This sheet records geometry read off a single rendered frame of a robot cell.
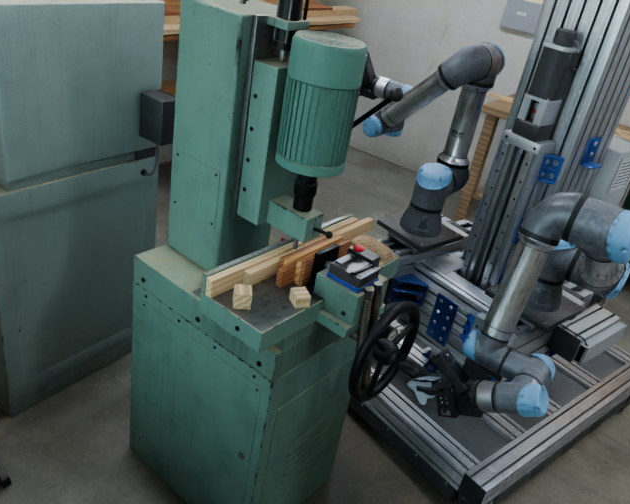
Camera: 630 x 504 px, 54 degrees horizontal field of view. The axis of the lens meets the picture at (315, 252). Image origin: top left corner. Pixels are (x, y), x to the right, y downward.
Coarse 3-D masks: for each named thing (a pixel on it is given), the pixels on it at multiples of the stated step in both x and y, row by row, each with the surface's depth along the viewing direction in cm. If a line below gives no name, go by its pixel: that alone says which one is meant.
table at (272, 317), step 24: (384, 264) 178; (264, 288) 157; (288, 288) 159; (312, 288) 161; (216, 312) 149; (240, 312) 146; (264, 312) 148; (288, 312) 149; (312, 312) 155; (240, 336) 146; (264, 336) 142
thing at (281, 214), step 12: (276, 204) 162; (288, 204) 163; (276, 216) 163; (288, 216) 160; (300, 216) 158; (312, 216) 159; (288, 228) 162; (300, 228) 159; (312, 228) 160; (300, 240) 160
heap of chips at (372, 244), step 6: (354, 240) 183; (360, 240) 182; (366, 240) 182; (372, 240) 182; (378, 240) 184; (366, 246) 180; (372, 246) 180; (378, 246) 180; (384, 246) 181; (378, 252) 179; (384, 252) 179; (390, 252) 181; (384, 258) 179; (390, 258) 181
